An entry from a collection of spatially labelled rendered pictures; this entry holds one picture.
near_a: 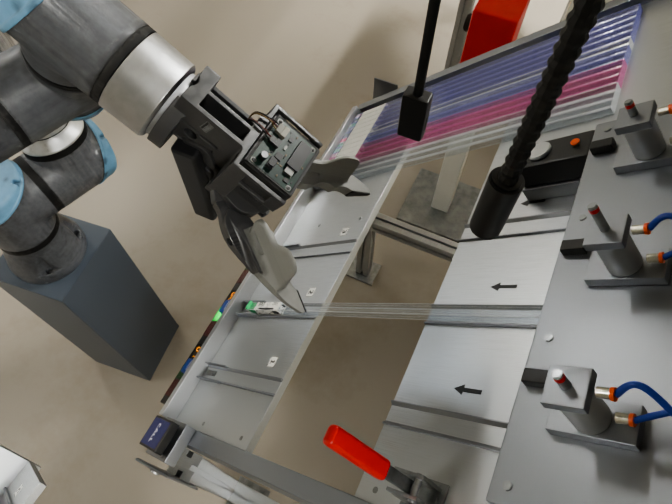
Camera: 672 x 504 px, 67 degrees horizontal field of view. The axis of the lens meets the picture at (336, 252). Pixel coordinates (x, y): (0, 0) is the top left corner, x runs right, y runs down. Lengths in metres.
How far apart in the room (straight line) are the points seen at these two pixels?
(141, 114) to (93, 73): 0.04
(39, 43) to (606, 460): 0.46
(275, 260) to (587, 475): 0.28
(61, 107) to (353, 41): 1.95
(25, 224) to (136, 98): 0.65
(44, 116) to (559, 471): 0.49
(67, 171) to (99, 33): 0.62
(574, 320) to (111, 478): 1.37
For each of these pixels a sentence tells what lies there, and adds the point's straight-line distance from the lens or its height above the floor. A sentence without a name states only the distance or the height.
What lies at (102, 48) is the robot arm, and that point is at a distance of 0.44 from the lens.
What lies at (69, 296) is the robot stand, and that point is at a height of 0.54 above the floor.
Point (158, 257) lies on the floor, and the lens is 1.78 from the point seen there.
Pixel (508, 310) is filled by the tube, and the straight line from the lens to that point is 0.48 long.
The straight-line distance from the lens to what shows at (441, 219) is 1.78.
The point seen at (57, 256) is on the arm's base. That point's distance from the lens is 1.13.
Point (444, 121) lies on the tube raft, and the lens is 0.80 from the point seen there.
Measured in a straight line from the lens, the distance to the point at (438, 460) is 0.46.
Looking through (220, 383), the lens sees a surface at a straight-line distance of 0.75.
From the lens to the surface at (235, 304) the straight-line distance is 0.82.
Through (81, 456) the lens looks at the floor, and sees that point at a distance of 1.63.
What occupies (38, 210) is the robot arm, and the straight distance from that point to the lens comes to 1.05.
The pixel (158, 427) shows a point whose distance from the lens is 0.72.
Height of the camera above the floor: 1.47
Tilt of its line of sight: 60 degrees down
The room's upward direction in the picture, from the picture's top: straight up
